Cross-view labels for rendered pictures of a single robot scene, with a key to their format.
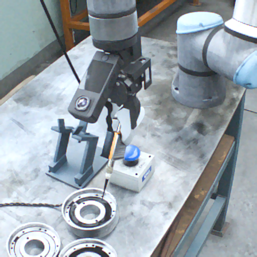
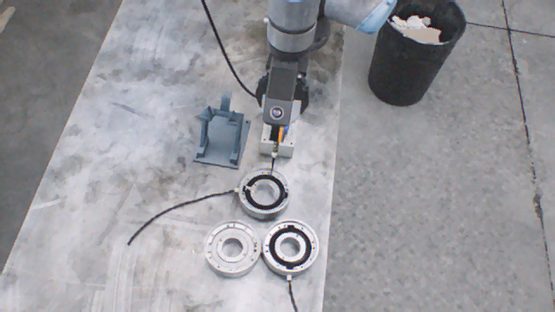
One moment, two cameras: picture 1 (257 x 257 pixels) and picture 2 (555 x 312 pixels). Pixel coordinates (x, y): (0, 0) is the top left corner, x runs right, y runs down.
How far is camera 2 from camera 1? 0.42 m
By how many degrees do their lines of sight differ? 28
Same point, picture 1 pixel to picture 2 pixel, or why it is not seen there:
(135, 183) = (290, 151)
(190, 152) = (319, 104)
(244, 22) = not seen: outside the picture
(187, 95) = not seen: hidden behind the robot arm
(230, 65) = (355, 16)
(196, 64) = not seen: hidden behind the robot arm
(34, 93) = (120, 61)
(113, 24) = (303, 38)
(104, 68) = (288, 74)
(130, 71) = (303, 69)
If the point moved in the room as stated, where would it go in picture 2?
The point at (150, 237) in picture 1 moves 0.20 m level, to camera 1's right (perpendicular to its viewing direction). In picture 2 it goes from (322, 200) to (403, 168)
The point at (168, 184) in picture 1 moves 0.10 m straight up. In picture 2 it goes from (314, 143) to (320, 115)
